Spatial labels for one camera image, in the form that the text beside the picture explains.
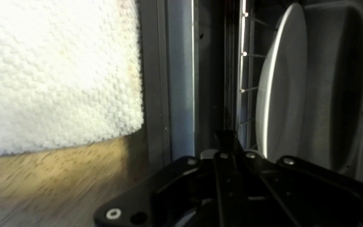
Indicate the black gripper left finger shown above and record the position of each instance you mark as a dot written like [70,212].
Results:
[169,195]

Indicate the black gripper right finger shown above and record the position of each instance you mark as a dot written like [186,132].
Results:
[309,195]

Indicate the white paper plate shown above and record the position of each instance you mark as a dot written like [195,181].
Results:
[281,90]

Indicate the black toaster oven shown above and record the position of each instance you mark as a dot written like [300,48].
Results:
[189,74]

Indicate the metal baking tray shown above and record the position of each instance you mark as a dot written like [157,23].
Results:
[334,90]

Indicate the white paper towel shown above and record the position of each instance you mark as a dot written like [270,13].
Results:
[69,74]

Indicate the oven wire rack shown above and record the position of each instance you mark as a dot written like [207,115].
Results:
[248,63]

